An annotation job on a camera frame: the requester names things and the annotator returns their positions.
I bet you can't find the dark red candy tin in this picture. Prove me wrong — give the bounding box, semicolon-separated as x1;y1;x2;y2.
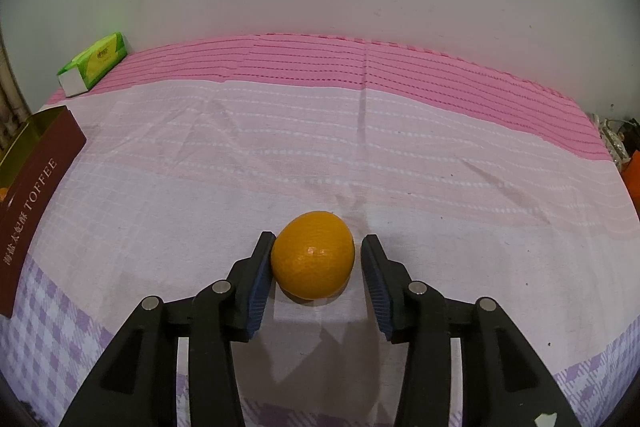
0;105;87;319

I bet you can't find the silver foil wrapper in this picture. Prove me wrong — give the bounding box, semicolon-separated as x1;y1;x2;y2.
595;114;626;162

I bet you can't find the green tissue box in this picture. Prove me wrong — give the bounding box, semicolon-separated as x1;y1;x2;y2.
56;32;130;98

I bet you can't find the orange plastic bag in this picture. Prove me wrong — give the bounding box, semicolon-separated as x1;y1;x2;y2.
621;149;640;212

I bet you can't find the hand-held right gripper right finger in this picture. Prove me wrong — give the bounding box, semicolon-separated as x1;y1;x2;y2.
361;234;583;427

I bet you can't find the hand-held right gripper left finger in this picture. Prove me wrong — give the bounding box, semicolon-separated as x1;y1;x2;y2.
60;231;277;427

